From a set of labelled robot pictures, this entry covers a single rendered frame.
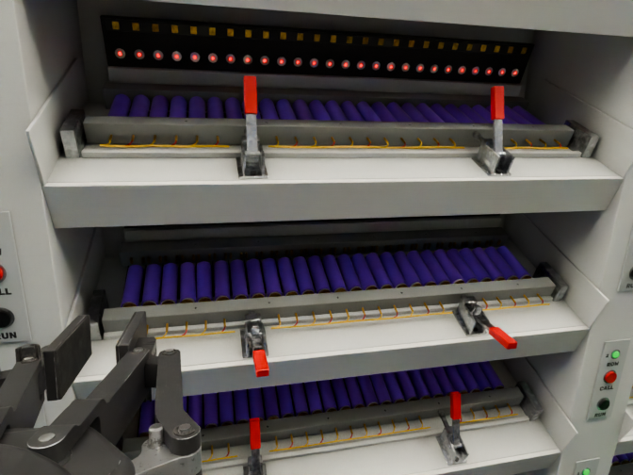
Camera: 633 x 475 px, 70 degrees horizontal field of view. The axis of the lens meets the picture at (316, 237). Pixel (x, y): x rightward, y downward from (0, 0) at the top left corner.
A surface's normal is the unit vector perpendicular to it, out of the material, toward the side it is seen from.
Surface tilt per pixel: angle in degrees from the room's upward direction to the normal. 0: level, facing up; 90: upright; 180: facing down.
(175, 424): 10
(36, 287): 90
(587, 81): 90
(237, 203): 111
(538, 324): 21
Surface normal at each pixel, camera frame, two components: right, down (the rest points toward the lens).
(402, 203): 0.21, 0.61
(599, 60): -0.97, 0.04
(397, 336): 0.11, -0.79
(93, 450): 0.00, -0.99
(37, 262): 0.23, 0.29
